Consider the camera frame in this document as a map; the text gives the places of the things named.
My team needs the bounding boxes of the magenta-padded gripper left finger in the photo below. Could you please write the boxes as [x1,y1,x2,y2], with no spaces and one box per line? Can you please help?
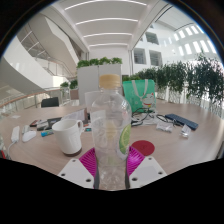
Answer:
[57,147,100,190]

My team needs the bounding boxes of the white ceramic mug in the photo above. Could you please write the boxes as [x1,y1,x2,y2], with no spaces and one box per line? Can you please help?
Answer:
[51,118,84,158]

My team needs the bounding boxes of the black office chair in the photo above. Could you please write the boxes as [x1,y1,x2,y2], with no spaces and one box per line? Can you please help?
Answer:
[40,96,60,108]

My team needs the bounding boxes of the white chair back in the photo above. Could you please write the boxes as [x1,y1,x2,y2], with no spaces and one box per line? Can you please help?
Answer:
[84,90,101,112]

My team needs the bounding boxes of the teal marker pen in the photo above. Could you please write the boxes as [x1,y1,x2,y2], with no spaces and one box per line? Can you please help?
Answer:
[40,129,54,138]

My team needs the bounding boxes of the clear bottle with lime label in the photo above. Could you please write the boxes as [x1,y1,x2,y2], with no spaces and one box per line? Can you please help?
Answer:
[90,73,133,192]

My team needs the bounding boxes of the white power adapter with cable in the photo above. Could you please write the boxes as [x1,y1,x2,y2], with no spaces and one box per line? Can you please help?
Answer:
[7,125,21,158]

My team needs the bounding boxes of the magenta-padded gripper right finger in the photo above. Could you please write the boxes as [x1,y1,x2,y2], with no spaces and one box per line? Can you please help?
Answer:
[125,145,168,190]

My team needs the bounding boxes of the row of green hedge plants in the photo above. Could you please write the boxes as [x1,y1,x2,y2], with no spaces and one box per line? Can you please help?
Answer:
[122,54,224,114]

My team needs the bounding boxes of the small clear plastic packet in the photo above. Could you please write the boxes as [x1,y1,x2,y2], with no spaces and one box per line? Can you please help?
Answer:
[180,124,192,138]

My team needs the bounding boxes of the white cabinet topped with plants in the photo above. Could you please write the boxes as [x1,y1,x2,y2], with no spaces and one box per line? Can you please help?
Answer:
[76,57,124,106]

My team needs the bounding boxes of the flat round red coaster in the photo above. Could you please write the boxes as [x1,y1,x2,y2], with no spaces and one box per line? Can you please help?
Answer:
[130,139,156,157]

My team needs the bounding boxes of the white computer mouse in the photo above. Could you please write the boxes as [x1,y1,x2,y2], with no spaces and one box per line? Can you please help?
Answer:
[21,130,38,143]

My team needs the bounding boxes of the potted green plants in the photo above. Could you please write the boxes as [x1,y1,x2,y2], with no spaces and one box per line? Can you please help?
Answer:
[59,79,79,100]

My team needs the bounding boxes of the green tote bag with cat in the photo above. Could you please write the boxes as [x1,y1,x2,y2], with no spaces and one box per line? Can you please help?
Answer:
[122,79,157,114]

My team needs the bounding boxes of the open white booklet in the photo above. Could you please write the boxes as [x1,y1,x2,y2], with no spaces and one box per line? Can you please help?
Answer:
[61,108,89,126]

